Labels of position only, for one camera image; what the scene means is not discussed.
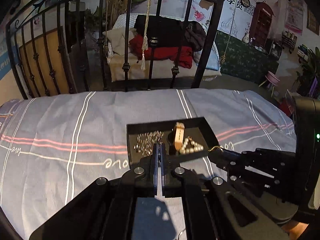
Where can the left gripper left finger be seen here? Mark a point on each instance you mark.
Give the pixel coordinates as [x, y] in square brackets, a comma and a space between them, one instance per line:
[142, 179]

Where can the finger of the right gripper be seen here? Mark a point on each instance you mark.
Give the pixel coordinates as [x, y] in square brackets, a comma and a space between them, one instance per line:
[226, 160]

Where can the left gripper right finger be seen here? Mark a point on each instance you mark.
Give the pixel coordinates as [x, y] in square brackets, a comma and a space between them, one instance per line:
[176, 180]

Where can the black jewelry tray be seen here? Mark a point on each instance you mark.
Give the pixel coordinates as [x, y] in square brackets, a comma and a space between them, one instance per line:
[196, 128]

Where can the pink stool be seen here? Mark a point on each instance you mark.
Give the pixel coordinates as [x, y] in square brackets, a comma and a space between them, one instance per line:
[272, 80]

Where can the light blue pillow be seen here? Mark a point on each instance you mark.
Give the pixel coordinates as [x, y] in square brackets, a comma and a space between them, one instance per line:
[213, 61]

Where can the blue striped bed sheet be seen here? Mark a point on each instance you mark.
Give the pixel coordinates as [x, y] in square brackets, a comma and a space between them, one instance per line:
[52, 148]

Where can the green patterned cloth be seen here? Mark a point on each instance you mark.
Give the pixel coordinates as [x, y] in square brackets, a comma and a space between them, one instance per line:
[243, 61]

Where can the red blanket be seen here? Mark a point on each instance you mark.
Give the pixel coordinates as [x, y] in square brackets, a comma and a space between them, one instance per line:
[164, 53]

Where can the white ceramic vase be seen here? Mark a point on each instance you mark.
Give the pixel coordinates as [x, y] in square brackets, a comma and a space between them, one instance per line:
[245, 39]

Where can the dark maroon garment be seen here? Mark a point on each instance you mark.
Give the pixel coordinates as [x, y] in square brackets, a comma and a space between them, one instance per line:
[194, 36]

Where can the black folded garment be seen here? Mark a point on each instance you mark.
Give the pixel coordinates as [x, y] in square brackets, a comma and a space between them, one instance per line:
[167, 32]

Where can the beige pillow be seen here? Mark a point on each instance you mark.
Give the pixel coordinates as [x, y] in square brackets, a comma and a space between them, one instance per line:
[116, 40]

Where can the red cabinet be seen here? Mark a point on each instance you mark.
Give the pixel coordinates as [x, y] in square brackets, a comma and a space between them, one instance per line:
[261, 24]

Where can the tan strap wristwatch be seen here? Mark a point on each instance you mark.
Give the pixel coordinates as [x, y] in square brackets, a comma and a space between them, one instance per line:
[176, 136]

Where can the black iron bed frame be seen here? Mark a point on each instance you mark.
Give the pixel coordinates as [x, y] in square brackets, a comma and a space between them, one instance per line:
[68, 46]

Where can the blue wall poster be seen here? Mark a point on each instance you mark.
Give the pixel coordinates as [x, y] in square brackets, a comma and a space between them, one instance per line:
[5, 65]

